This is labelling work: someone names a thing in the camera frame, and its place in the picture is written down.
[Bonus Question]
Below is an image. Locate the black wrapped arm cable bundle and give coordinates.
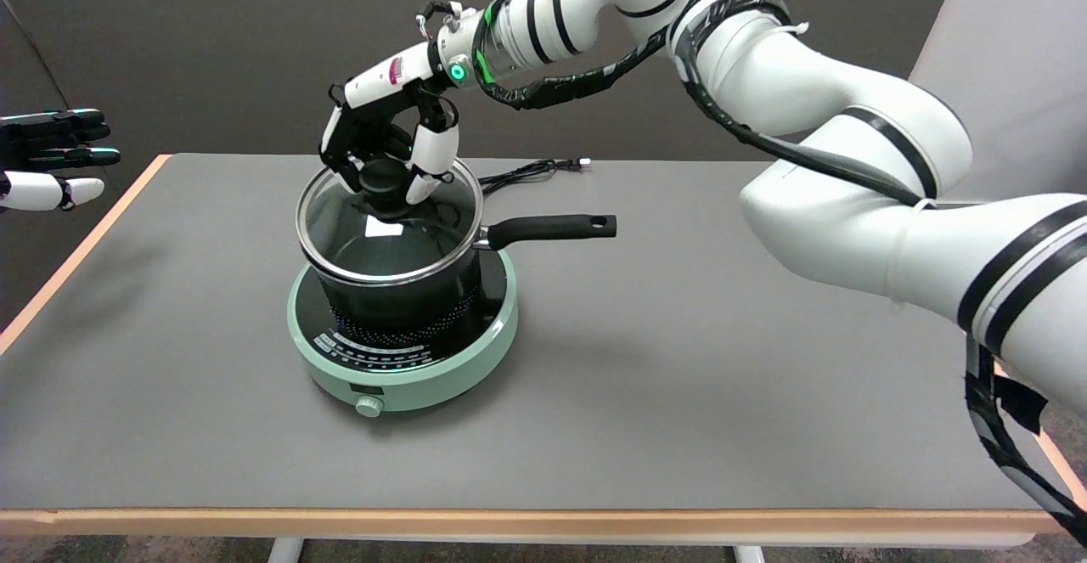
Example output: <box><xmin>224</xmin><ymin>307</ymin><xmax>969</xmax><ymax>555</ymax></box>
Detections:
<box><xmin>471</xmin><ymin>0</ymin><xmax>1087</xmax><ymax>547</ymax></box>

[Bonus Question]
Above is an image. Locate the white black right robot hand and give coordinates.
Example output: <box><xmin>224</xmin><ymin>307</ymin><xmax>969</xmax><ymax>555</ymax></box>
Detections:
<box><xmin>319</xmin><ymin>41</ymin><xmax>461</xmax><ymax>205</ymax></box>

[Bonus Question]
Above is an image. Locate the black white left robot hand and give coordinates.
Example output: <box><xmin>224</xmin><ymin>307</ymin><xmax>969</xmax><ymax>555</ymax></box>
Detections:
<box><xmin>0</xmin><ymin>109</ymin><xmax>121</xmax><ymax>212</ymax></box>

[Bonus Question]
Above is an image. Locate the glass pot lid black knob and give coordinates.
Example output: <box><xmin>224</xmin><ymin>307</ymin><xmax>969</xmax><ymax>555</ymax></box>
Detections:
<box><xmin>296</xmin><ymin>158</ymin><xmax>485</xmax><ymax>288</ymax></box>

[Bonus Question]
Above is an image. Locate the mint green induction cooker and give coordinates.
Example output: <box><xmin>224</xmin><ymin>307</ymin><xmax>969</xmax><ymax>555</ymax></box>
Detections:
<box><xmin>286</xmin><ymin>249</ymin><xmax>519</xmax><ymax>419</ymax></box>

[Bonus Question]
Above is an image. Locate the black cooker power cord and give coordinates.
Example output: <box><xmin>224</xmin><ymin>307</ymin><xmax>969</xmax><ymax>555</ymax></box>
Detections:
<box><xmin>478</xmin><ymin>158</ymin><xmax>593</xmax><ymax>200</ymax></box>

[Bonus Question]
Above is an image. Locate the black pot with long handle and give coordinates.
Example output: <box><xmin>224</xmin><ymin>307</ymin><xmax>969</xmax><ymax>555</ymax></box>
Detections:
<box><xmin>299</xmin><ymin>206</ymin><xmax>617</xmax><ymax>332</ymax></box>

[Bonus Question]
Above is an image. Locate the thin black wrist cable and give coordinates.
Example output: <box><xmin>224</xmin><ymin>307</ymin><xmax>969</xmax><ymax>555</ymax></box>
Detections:
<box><xmin>415</xmin><ymin>1</ymin><xmax>465</xmax><ymax>39</ymax></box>

